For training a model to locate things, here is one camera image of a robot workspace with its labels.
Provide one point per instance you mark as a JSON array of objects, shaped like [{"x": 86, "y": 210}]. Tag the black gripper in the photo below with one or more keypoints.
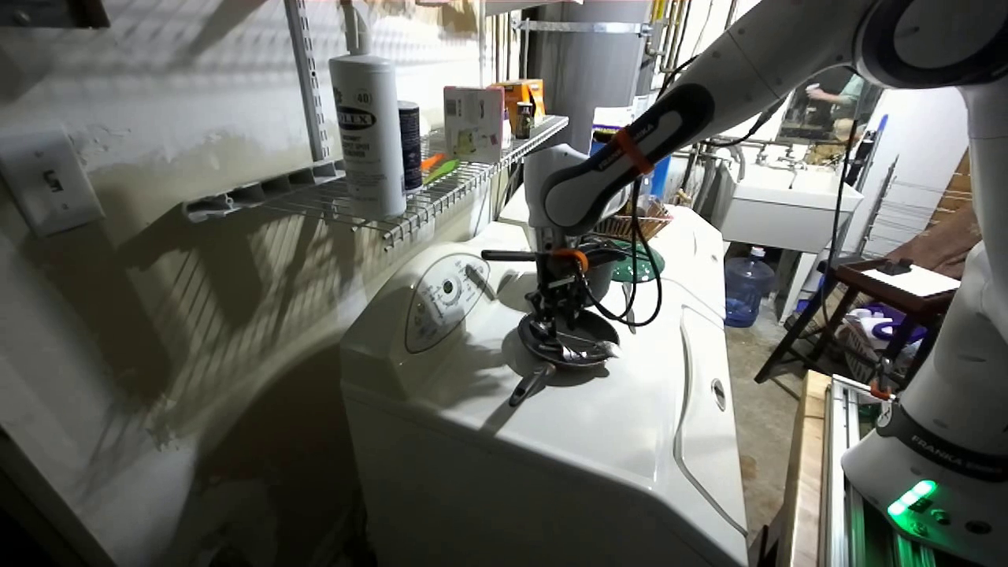
[{"x": 576, "y": 283}]

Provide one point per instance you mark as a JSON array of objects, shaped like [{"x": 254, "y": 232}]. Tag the black frying pan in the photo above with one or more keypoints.
[{"x": 602, "y": 346}]

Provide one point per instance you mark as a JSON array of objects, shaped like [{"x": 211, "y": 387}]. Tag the black pot with lid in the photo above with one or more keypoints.
[{"x": 506, "y": 252}]

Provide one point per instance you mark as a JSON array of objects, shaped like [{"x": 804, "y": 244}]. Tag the green round lid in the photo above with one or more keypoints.
[{"x": 642, "y": 267}]

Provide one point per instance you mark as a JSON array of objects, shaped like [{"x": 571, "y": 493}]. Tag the white washing machine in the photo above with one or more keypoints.
[{"x": 587, "y": 474}]

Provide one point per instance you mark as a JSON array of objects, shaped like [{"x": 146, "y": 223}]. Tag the white dryer machine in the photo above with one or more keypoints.
[{"x": 695, "y": 252}]

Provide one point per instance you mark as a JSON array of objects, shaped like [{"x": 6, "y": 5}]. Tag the blue water jug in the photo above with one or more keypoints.
[{"x": 747, "y": 286}]

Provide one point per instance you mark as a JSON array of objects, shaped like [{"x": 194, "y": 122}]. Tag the green orange packet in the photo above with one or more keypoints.
[{"x": 441, "y": 170}]

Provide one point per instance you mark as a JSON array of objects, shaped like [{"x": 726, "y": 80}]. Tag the pink box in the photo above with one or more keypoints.
[{"x": 473, "y": 122}]

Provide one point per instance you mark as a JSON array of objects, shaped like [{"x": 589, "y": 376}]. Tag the orange box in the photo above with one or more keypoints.
[{"x": 525, "y": 105}]

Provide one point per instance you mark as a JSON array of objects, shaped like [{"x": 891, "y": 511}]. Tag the dark can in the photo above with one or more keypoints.
[{"x": 409, "y": 146}]

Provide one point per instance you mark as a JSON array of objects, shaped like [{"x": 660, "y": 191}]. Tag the white utility sink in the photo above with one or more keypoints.
[{"x": 789, "y": 210}]

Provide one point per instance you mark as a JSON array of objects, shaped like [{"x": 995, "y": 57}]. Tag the white cylindrical tank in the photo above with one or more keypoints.
[{"x": 587, "y": 74}]

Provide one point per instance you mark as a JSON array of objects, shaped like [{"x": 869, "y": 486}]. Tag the tall white bottle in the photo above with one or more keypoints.
[{"x": 367, "y": 137}]

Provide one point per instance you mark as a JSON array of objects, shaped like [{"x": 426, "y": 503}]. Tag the dark wooden folding table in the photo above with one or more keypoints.
[{"x": 839, "y": 274}]

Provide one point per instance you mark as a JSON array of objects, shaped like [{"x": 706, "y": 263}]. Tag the wooden board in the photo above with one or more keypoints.
[{"x": 807, "y": 474}]

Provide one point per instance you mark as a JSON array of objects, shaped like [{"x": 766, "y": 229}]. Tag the blue purple bag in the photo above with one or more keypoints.
[{"x": 875, "y": 331}]

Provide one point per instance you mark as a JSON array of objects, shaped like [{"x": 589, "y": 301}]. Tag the white light switch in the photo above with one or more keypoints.
[{"x": 47, "y": 191}]

